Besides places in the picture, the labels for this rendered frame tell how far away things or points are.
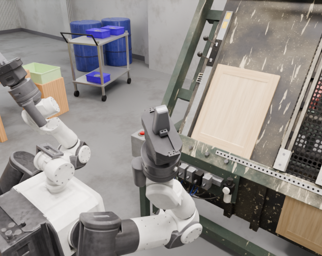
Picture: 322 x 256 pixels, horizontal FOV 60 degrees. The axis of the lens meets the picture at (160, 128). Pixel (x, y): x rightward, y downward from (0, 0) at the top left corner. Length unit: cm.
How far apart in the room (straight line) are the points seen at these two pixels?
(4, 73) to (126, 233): 66
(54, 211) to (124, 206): 195
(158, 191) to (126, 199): 216
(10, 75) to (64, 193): 44
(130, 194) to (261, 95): 161
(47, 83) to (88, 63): 224
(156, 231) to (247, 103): 130
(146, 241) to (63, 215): 23
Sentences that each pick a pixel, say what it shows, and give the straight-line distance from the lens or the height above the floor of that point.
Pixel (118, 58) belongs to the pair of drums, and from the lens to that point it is 674.
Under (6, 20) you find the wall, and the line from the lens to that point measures 1202.
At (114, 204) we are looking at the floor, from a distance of 279.
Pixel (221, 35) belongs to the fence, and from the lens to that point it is 216.
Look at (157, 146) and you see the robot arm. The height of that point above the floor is 165.
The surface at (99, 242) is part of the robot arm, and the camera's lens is 75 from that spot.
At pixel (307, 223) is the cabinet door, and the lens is 222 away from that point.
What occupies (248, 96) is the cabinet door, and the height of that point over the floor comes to 121.
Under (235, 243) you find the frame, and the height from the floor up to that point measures 18.
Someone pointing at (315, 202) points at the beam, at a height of 83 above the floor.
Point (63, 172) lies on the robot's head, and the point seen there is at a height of 145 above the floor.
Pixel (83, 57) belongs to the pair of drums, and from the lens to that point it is 644.
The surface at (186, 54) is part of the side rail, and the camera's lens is 221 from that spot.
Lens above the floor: 193
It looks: 29 degrees down
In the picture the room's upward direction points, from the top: straight up
